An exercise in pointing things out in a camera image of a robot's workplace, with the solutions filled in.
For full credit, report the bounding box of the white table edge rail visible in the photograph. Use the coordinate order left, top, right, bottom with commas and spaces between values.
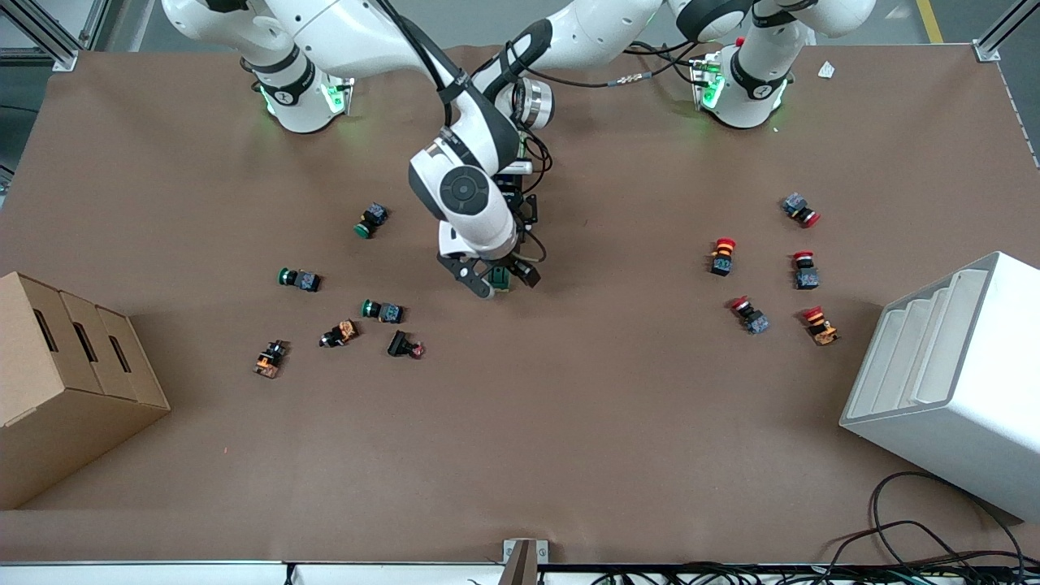
0, 561, 505, 585

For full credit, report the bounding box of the black looped cable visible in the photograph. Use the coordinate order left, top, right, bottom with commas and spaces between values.
829, 471, 1026, 570

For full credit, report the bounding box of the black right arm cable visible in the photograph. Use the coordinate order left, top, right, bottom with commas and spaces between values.
375, 0, 474, 128

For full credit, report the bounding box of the brown cardboard box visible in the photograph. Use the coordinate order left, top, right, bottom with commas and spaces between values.
0, 271, 171, 511

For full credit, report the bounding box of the metal table bracket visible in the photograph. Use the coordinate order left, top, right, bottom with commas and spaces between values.
503, 539, 548, 585

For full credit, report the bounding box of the white stepped rack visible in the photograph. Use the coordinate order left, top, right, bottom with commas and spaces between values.
839, 251, 1040, 523

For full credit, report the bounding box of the black cable bundle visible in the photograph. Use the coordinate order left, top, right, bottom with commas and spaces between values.
589, 561, 1040, 585

